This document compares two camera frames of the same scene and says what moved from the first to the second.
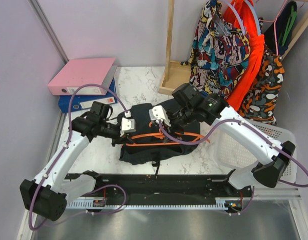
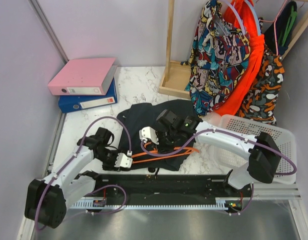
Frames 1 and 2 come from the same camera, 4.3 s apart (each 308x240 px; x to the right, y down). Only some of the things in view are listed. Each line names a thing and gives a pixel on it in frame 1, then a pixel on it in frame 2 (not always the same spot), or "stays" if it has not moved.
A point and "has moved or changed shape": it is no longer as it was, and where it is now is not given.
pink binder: (76, 73) stays
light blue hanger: (258, 25) stays
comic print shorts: (220, 51) stays
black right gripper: (173, 129) to (161, 146)
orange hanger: (161, 133) has moved or changed shape
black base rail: (160, 187) stays
